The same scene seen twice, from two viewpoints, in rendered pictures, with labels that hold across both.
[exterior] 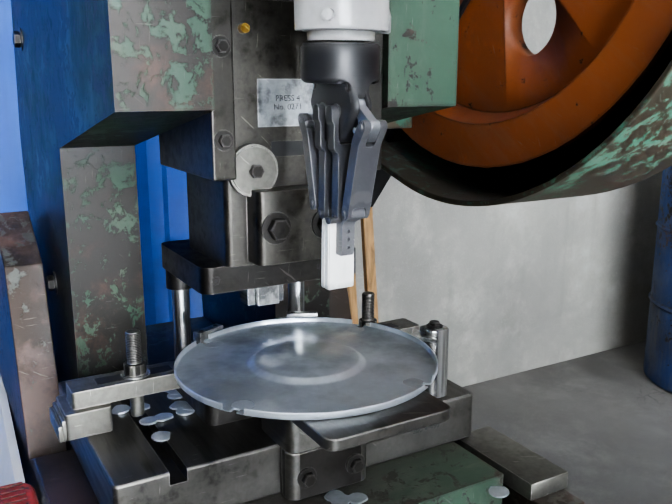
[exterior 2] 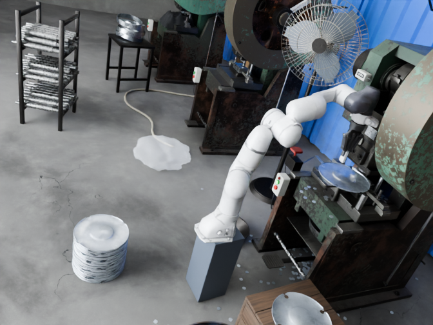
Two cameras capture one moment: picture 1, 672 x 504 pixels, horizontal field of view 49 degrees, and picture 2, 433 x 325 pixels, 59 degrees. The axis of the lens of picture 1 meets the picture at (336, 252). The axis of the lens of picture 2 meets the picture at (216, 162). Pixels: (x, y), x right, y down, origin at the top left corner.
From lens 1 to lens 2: 198 cm
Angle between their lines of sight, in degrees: 85
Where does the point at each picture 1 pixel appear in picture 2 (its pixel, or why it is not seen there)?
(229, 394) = (327, 166)
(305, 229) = (356, 155)
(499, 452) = (349, 224)
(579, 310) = not seen: outside the picture
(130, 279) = not seen: hidden behind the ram
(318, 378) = (334, 175)
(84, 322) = not seen: hidden behind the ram
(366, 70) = (352, 126)
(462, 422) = (355, 217)
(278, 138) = (366, 137)
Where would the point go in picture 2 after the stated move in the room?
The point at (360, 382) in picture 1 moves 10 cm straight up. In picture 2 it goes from (334, 179) to (341, 164)
